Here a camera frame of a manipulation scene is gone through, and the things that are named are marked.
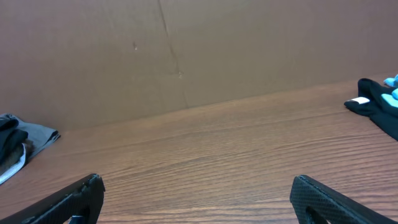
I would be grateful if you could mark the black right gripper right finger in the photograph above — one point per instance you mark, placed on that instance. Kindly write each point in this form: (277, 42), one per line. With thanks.
(316, 203)

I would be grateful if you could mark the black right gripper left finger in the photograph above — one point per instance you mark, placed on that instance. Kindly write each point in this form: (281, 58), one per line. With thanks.
(79, 202)

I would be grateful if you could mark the light blue printed t-shirt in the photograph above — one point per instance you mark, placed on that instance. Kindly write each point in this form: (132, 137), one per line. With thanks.
(391, 98)

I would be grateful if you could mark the folded grey garment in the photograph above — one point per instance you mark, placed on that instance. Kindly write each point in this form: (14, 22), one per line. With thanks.
(40, 136)

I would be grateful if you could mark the black unfolded shirt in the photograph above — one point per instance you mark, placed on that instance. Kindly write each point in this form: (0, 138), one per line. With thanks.
(370, 103)

